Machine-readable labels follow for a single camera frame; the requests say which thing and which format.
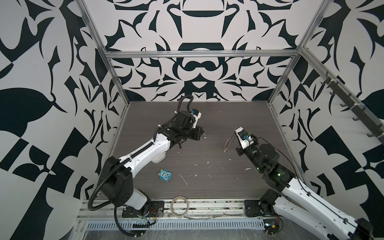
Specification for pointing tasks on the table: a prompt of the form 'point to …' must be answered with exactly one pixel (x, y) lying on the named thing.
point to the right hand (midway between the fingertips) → (238, 130)
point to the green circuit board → (271, 225)
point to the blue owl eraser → (165, 175)
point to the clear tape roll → (176, 198)
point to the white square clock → (159, 158)
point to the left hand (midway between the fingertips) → (205, 128)
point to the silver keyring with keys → (227, 146)
